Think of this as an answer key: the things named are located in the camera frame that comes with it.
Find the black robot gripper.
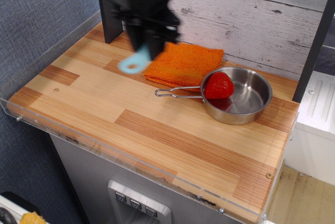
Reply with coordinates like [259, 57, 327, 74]
[109, 0, 180, 60]

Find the light blue scrub brush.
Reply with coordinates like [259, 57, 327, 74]
[118, 44, 151, 74]

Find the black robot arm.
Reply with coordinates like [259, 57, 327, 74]
[109, 0, 180, 60]

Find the orange folded towel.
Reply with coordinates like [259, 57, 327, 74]
[143, 42, 224, 93]

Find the red toy strawberry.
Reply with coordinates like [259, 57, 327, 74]
[204, 72, 235, 99]

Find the small stainless steel pan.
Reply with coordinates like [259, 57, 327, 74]
[155, 66, 272, 125]

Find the grey cabinet front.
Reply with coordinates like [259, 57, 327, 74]
[51, 136, 237, 223]

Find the silver dispenser button panel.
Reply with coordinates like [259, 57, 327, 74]
[107, 180, 172, 223]

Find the clear acrylic table guard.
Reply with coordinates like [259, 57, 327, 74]
[1, 9, 297, 223]

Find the white side unit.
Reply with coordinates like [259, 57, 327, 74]
[283, 71, 334, 185]

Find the yellow object at corner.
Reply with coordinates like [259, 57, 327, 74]
[19, 212, 47, 224]

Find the dark grey right post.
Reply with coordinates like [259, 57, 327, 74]
[292, 0, 334, 103]

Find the black braided hose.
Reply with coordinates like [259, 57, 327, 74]
[0, 207, 16, 224]

